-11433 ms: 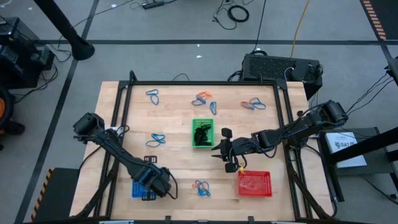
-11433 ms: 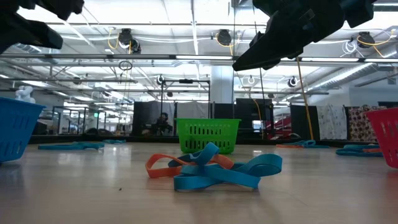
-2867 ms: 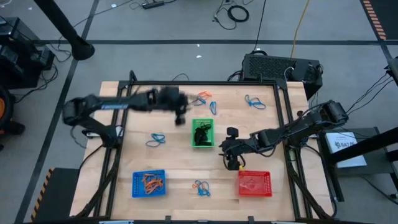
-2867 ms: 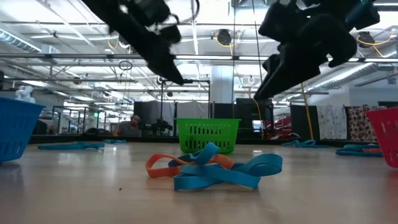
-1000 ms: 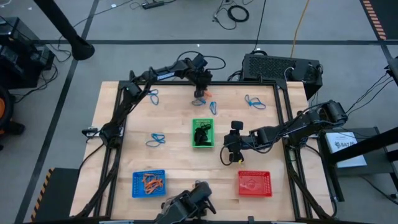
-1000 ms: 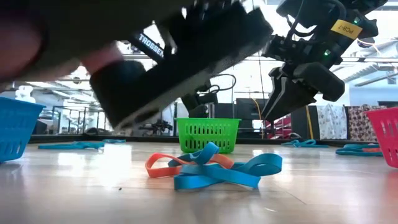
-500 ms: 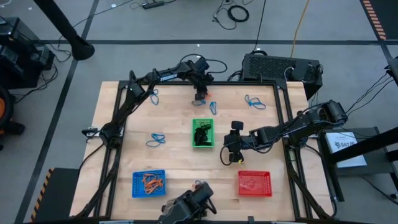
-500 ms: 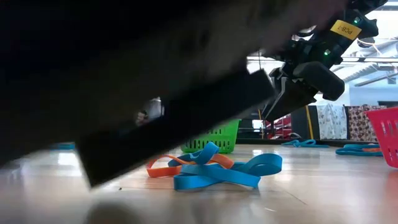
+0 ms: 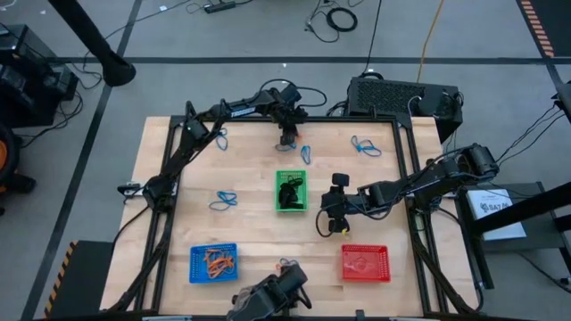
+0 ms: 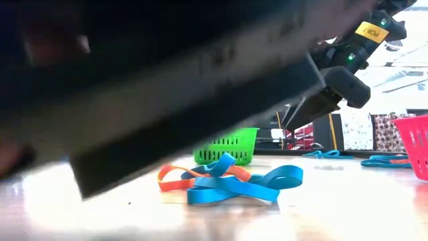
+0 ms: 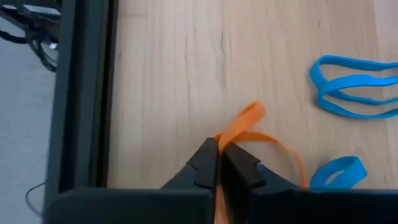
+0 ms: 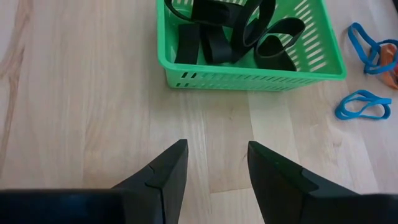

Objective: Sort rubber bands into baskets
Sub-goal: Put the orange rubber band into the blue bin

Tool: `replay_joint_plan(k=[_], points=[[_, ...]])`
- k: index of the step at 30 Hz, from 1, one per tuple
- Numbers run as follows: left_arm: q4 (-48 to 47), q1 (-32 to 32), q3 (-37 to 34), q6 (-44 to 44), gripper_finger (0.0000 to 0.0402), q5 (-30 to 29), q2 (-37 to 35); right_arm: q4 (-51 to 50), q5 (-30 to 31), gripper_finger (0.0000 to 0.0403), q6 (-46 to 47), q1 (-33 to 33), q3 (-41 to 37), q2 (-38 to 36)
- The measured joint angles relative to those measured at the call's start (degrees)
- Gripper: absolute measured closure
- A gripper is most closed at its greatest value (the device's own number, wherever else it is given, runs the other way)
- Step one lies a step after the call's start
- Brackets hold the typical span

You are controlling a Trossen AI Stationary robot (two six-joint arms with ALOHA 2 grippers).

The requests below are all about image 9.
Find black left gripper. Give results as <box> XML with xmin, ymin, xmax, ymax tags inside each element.
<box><xmin>277</xmin><ymin>116</ymin><xmax>301</xmax><ymax>147</ymax></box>

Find band pile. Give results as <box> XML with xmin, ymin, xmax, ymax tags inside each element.
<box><xmin>203</xmin><ymin>249</ymin><xmax>224</xmax><ymax>268</ymax></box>

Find green plastic basket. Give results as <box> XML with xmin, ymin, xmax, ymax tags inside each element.
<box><xmin>274</xmin><ymin>169</ymin><xmax>310</xmax><ymax>213</ymax></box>

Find red plastic basket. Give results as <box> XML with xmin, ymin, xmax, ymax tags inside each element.
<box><xmin>341</xmin><ymin>243</ymin><xmax>393</xmax><ymax>284</ymax></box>

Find black computer tower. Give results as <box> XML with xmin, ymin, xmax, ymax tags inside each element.
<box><xmin>346</xmin><ymin>76</ymin><xmax>464</xmax><ymax>144</ymax></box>

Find black bulky device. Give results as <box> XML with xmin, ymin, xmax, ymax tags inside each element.
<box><xmin>226</xmin><ymin>263</ymin><xmax>313</xmax><ymax>321</ymax></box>

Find black power strip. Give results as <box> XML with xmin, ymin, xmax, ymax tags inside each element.
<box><xmin>203</xmin><ymin>0</ymin><xmax>237</xmax><ymax>14</ymax></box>

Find blue plastic basket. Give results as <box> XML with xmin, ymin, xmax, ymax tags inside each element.
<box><xmin>188</xmin><ymin>243</ymin><xmax>239</xmax><ymax>285</ymax></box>

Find white printed paper sheet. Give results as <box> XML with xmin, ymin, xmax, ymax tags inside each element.
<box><xmin>466</xmin><ymin>188</ymin><xmax>528</xmax><ymax>243</ymax></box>

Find black pole with round base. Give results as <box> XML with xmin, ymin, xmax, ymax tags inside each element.
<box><xmin>47</xmin><ymin>0</ymin><xmax>137</xmax><ymax>88</ymax></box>

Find black side stand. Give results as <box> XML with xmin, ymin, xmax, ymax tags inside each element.
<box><xmin>454</xmin><ymin>180</ymin><xmax>571</xmax><ymax>291</ymax></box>

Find black ramp hazard stripes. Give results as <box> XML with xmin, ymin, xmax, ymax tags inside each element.
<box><xmin>43</xmin><ymin>239</ymin><xmax>115</xmax><ymax>320</ymax></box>

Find black device on stand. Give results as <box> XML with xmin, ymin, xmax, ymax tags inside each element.
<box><xmin>554</xmin><ymin>81</ymin><xmax>571</xmax><ymax>124</ymax></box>

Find black equipment cart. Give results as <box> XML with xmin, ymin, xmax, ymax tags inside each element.
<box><xmin>0</xmin><ymin>24</ymin><xmax>80</xmax><ymax>129</ymax></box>

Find orange black machine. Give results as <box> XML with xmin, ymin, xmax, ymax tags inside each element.
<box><xmin>0</xmin><ymin>123</ymin><xmax>37</xmax><ymax>216</ymax></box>

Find black mat hazard stripes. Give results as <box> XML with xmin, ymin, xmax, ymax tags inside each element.
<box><xmin>516</xmin><ymin>0</ymin><xmax>571</xmax><ymax>59</ymax></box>

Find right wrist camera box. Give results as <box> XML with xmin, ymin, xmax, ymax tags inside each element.
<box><xmin>328</xmin><ymin>217</ymin><xmax>350</xmax><ymax>235</ymax></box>

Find black right camera cable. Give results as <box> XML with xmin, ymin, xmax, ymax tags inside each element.
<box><xmin>315</xmin><ymin>208</ymin><xmax>334</xmax><ymax>239</ymax></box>

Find black camera cable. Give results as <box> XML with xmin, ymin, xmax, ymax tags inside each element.
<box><xmin>315</xmin><ymin>208</ymin><xmax>334</xmax><ymax>239</ymax></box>
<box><xmin>260</xmin><ymin>78</ymin><xmax>328</xmax><ymax>109</ymax></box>

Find black left camera cable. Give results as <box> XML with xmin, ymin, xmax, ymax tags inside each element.
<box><xmin>260</xmin><ymin>78</ymin><xmax>328</xmax><ymax>109</ymax></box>

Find coiled black cable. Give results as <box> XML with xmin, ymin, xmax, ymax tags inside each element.
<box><xmin>325</xmin><ymin>6</ymin><xmax>360</xmax><ymax>34</ymax></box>

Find black hanging cable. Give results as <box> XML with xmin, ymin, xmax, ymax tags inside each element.
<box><xmin>363</xmin><ymin>0</ymin><xmax>384</xmax><ymax>75</ymax></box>

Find yellow hanging cable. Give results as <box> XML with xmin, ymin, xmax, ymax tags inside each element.
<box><xmin>417</xmin><ymin>0</ymin><xmax>446</xmax><ymax>85</ymax></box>

